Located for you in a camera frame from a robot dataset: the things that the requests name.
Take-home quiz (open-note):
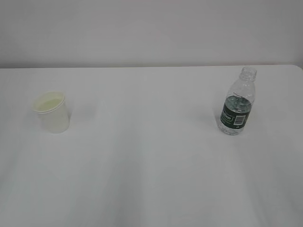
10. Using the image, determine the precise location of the white paper cup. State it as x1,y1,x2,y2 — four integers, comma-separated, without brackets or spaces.
33,91,70,134

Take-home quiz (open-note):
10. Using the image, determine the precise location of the clear water bottle green label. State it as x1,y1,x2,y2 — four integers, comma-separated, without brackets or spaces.
218,66,257,135

